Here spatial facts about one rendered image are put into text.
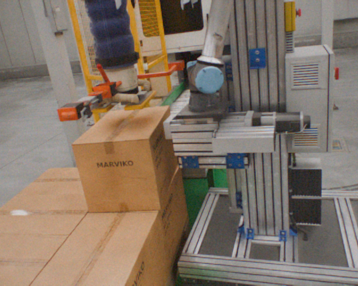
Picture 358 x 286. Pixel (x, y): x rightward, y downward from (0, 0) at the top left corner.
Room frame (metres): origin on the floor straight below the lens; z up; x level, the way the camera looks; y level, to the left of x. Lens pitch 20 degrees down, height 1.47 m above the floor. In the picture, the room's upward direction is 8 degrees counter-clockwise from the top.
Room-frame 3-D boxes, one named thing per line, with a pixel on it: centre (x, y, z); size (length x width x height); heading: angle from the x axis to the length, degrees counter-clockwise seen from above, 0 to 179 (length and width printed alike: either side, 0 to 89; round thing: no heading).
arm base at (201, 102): (1.62, -0.14, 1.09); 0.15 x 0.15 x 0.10
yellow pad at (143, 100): (1.87, 0.17, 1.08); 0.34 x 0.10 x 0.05; 169
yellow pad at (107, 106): (1.90, 0.36, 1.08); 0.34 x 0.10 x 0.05; 169
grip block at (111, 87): (1.64, 0.31, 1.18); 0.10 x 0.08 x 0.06; 79
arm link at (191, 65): (1.61, -0.14, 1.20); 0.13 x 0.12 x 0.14; 6
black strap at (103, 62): (1.88, 0.26, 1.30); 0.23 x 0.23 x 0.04
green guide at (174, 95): (3.79, 0.06, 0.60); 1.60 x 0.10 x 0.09; 166
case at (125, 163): (1.89, 0.28, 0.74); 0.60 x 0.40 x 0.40; 169
